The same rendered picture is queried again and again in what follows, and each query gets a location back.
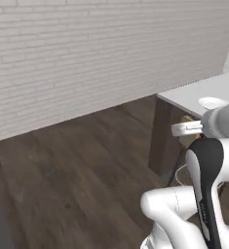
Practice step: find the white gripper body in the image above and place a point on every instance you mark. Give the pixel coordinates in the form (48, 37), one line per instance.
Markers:
(181, 129)

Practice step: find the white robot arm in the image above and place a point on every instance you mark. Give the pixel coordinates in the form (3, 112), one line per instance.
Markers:
(171, 207)

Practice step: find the brown dining counter white top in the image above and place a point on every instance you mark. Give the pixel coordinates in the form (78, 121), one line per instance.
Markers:
(161, 139)

